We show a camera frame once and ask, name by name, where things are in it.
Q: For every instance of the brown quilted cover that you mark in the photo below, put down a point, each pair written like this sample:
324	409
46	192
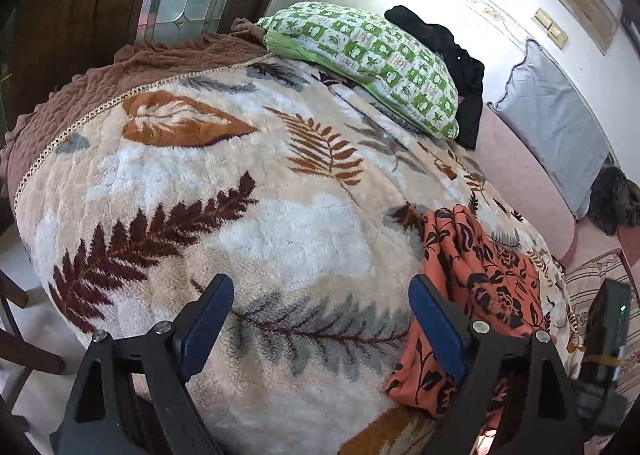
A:
150	65

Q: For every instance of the striped brown sofa cover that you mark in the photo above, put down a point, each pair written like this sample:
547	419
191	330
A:
580	280

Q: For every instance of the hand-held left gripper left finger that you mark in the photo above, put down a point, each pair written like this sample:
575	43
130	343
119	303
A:
207	330

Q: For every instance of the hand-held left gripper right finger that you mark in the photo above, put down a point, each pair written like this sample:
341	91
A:
440	330

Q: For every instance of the grey pillow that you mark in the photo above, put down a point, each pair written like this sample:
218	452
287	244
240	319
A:
555	125

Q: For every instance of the orange floral shirt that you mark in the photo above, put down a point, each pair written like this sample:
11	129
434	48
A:
490	275

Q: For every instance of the green checkered pillow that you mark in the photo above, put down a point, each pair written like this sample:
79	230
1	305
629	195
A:
380	55

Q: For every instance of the beige wall switch plate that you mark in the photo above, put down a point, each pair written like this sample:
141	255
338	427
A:
543	18
558	36

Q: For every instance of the black garment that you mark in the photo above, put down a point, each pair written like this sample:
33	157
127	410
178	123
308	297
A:
465	80

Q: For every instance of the wooden chair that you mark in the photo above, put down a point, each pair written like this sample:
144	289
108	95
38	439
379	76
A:
30	350

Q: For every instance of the framed wall panel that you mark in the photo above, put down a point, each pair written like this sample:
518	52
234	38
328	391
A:
585	7

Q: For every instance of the dark furry cushion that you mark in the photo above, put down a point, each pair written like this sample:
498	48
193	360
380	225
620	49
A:
615	200

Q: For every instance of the leaf print fleece blanket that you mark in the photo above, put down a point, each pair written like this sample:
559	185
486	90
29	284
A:
275	235

